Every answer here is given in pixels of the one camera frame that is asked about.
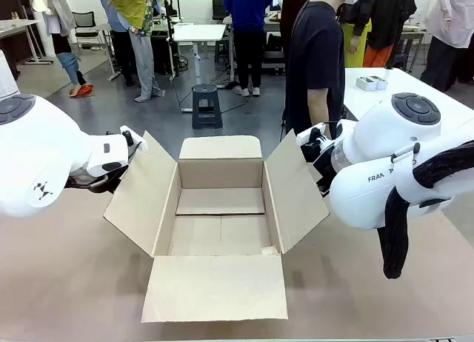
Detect black desk chair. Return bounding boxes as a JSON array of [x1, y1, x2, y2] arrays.
[[212, 0, 230, 23]]

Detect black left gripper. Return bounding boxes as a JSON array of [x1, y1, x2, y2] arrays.
[[64, 166, 130, 195]]

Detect white height-adjustable desk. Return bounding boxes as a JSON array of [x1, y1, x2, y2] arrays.
[[170, 23, 227, 90]]

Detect black braided cable sleeve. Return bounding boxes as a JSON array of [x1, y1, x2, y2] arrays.
[[377, 140, 474, 280]]

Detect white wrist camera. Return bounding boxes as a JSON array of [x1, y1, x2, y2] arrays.
[[295, 121, 331, 156], [118, 125, 150, 154]]

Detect person in light blue shirt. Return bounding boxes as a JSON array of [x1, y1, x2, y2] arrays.
[[96, 0, 136, 87]]

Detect person in blue sweater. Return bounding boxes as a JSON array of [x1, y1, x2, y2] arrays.
[[222, 0, 274, 98]]

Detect person's right forearm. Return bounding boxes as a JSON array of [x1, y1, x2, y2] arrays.
[[307, 88, 331, 129]]

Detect person with yellow apron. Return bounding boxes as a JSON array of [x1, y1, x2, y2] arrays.
[[338, 0, 418, 69]]

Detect person in dark red top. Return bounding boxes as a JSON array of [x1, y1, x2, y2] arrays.
[[279, 0, 312, 67]]

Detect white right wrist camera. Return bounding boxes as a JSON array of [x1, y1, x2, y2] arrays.
[[295, 121, 331, 156]]

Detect person in green patterned clothes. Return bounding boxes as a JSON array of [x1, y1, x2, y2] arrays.
[[107, 0, 164, 104]]

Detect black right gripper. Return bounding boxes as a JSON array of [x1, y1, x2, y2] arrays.
[[300, 144, 336, 199]]

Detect black plastic stool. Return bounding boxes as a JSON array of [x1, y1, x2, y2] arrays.
[[191, 84, 224, 130]]

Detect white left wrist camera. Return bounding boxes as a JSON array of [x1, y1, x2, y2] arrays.
[[118, 125, 150, 154]]

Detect black mesh office chair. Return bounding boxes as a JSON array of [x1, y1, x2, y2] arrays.
[[71, 10, 107, 53]]

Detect brown cardboard box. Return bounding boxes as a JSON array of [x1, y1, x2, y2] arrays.
[[102, 130, 331, 323]]

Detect grey side table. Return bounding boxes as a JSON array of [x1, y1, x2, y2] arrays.
[[0, 19, 55, 66]]

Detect person in navy t-shirt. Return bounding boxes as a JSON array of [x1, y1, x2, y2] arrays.
[[284, 0, 353, 135]]

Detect person in pale pink shirt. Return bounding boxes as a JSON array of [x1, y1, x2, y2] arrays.
[[420, 0, 474, 93]]

